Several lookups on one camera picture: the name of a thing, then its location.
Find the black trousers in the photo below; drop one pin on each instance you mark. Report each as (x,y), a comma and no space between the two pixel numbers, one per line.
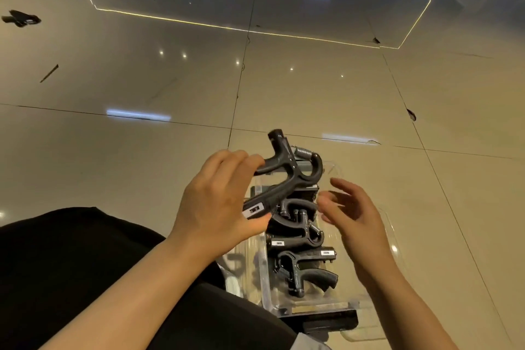
(82,259)

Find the person's left hand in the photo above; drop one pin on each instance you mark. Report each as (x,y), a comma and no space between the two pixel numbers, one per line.
(213,210)

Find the black spring hand gripper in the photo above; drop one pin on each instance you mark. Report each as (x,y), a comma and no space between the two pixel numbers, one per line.
(287,157)
(295,239)
(301,204)
(324,278)

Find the white right shoe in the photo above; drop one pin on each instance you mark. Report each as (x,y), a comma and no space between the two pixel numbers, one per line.
(307,343)

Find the clear plastic storage box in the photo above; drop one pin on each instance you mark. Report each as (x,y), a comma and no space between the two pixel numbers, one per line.
(266,280)

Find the person's right hand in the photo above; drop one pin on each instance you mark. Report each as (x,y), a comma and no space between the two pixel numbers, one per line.
(365,239)

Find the group of black hand grippers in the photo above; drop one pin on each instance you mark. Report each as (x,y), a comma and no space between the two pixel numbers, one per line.
(22,18)

